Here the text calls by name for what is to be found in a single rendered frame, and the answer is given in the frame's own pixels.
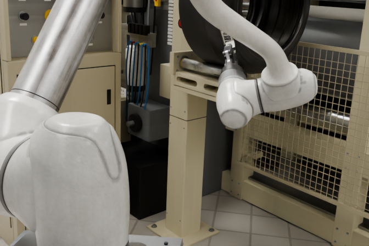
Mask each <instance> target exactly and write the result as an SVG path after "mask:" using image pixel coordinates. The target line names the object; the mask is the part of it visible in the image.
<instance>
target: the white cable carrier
mask: <svg viewBox="0 0 369 246"><path fill-rule="evenodd" d="M170 3H172V4H170ZM169 6H171V7H169V13H170V14H168V17H172V18H168V20H171V21H168V24H171V25H168V27H171V28H168V32H167V34H169V35H168V36H167V37H168V39H167V41H170V42H167V44H169V45H172V26H173V9H174V0H169ZM171 10H172V11H171Z"/></svg>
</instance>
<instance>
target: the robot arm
mask: <svg viewBox="0 0 369 246"><path fill-rule="evenodd" d="M108 1H109V0H56V1H55V3H54V5H53V7H52V9H51V11H50V13H49V15H48V17H47V19H46V21H45V23H44V25H43V27H42V29H41V31H40V33H39V35H38V37H37V39H36V41H35V43H34V45H33V47H32V49H31V51H30V53H29V55H28V57H27V59H26V61H25V63H24V65H23V67H22V69H21V71H20V73H19V75H18V77H17V79H16V81H15V83H14V85H13V87H12V89H11V91H10V92H6V93H3V94H0V215H4V216H8V217H14V218H17V219H18V220H20V221H21V222H22V223H23V224H24V225H25V226H26V227H27V228H28V229H29V230H30V231H31V232H34V233H35V235H36V242H37V246H147V245H146V244H144V243H140V242H129V239H128V228H129V222H130V190H129V181H128V170H127V163H126V158H125V153H124V150H123V148H122V145H121V142H120V140H119V138H118V136H117V134H116V132H115V130H114V128H113V127H112V125H111V124H110V123H108V122H106V120H105V119H104V118H102V117H101V116H99V115H96V114H91V113H83V112H69V113H61V114H58V112H59V109H60V107H61V105H62V103H63V101H64V98H65V96H66V94H67V92H68V90H69V87H70V85H71V83H72V81H73V79H74V76H75V74H76V72H77V70H78V68H79V65H80V63H81V60H82V58H83V56H84V54H85V52H86V49H87V47H88V45H89V43H90V41H91V38H92V36H93V34H94V32H95V30H96V27H97V25H98V23H99V21H100V19H101V16H102V14H103V12H104V10H105V8H106V5H107V3H108ZM190 1H191V3H192V4H193V6H194V7H195V9H196V10H197V11H198V13H199V14H200V15H201V16H202V17H203V18H204V19H205V20H207V21H208V22H209V23H211V24H212V25H214V26H215V27H216V28H218V29H219V30H221V31H223V32H224V33H226V34H228V35H229V36H231V37H232V38H234V39H235V40H237V41H239V42H240V43H242V44H244V45H245V46H247V47H248V48H250V49H252V50H253V51H255V52H257V54H259V55H260V56H262V57H263V58H264V60H265V62H266V68H265V69H264V70H263V71H262V73H261V78H259V79H254V80H247V78H246V75H245V74H244V71H243V69H242V67H241V66H239V65H238V63H237V59H236V55H235V54H234V53H236V48H235V43H234V40H233V41H229V42H226V45H225V47H224V51H223V53H222V54H223V55H224V57H226V59H225V66H224V67H223V68H222V70H221V75H220V77H219V89H218V91H217V95H216V106H217V111H218V113H219V116H220V119H221V122H222V123H223V124H224V125H225V126H226V127H228V128H231V129H239V128H242V127H244V126H245V125H246V124H247V123H248V122H249V121H250V119H251V118H252V117H253V116H255V115H258V114H261V113H265V112H271V111H281V110H287V109H291V108H295V107H298V106H301V105H303V104H305V103H307V102H309V101H311V100H312V99H313V98H314V97H315V95H317V90H318V86H317V78H316V76H315V74H313V73H312V71H310V70H307V69H302V68H301V69H298V68H297V67H296V65H295V64H293V63H291V62H289V61H288V59H287V57H286V55H285V53H284V51H283V49H282V48H281V47H280V46H279V44H278V43H277V42H276V41H274V40H273V39H272V38H271V37H270V36H268V35H267V34H265V33H264V32H263V31H261V30H260V29H258V28H257V27H256V26H254V25H253V24H252V23H250V22H249V21H247V20H246V19H245V18H243V17H242V16H240V15H239V14H238V13H236V12H235V11H234V10H232V9H231V8H230V7H228V6H227V5H226V4H224V2H223V1H222V0H190Z"/></svg>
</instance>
